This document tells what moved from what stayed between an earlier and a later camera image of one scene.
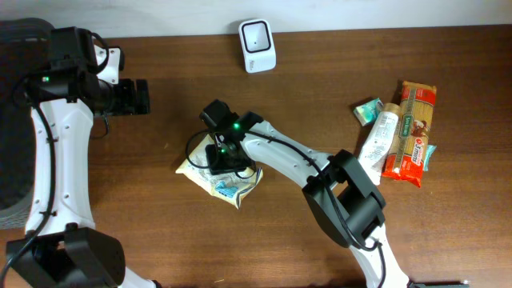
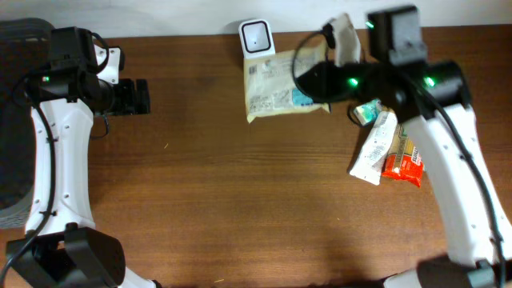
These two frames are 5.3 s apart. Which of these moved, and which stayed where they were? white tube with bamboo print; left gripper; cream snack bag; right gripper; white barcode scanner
Moved: right gripper; cream snack bag
Stayed: white barcode scanner; white tube with bamboo print; left gripper
